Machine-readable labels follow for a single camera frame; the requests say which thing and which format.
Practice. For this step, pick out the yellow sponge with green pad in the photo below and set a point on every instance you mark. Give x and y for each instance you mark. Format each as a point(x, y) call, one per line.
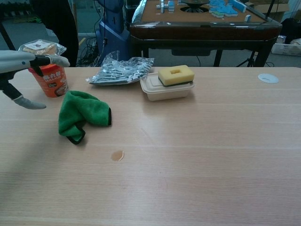
point(181, 76)

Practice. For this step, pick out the grey table grommet cap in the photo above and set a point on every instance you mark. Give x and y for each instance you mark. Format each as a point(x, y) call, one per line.
point(268, 78)

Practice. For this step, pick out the person legs black trousers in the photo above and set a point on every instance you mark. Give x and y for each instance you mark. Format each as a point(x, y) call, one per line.
point(61, 23)

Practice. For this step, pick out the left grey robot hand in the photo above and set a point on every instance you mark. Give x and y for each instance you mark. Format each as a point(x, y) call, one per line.
point(14, 60)

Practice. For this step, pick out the striped shirt in plastic bag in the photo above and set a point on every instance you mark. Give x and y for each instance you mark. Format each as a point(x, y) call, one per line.
point(117, 70)

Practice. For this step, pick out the blue mahjong tile pile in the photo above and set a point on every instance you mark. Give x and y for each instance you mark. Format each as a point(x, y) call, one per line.
point(223, 8)

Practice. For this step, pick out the dark wooden mahjong table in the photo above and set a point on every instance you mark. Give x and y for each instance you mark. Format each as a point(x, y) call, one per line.
point(200, 30)

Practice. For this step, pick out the single blue mahjong tile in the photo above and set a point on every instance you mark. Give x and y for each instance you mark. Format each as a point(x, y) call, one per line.
point(247, 18)

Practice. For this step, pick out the brown liquid spill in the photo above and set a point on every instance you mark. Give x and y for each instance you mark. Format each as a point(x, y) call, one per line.
point(117, 155)

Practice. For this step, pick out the green microfiber cloth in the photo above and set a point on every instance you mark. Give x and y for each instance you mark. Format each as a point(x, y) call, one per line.
point(77, 110)

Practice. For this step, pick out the black mahjong table centre dome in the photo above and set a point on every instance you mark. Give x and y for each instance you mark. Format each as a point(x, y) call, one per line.
point(194, 3)

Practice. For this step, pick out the white plastic basket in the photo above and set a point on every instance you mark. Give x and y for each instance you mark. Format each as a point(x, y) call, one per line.
point(284, 49)

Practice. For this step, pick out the orange instant noodle cup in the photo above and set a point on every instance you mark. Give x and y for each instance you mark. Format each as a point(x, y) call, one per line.
point(53, 82)

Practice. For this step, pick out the blue mahjong tile stack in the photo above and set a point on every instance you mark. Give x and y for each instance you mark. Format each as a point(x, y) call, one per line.
point(168, 5)

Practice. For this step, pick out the beige lidded food container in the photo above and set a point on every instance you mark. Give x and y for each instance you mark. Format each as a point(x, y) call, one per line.
point(164, 91)

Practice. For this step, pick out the bagged bread slices packet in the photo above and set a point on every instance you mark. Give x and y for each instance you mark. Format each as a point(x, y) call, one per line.
point(40, 47)

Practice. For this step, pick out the black tripod stand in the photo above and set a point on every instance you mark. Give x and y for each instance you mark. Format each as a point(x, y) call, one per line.
point(247, 61)

